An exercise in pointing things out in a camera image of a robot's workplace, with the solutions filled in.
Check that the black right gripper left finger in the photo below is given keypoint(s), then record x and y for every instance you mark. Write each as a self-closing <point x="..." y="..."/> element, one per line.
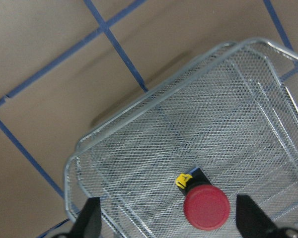
<point x="88" y="223"/>

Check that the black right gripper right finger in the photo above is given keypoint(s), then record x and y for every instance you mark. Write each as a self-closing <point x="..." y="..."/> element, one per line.
<point x="252" y="222"/>

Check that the red emergency stop button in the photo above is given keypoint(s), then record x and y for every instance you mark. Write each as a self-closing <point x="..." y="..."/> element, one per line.
<point x="205" y="206"/>

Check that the silver wire mesh shelf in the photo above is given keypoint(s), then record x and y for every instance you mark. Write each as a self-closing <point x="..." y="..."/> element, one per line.
<point x="233" y="112"/>

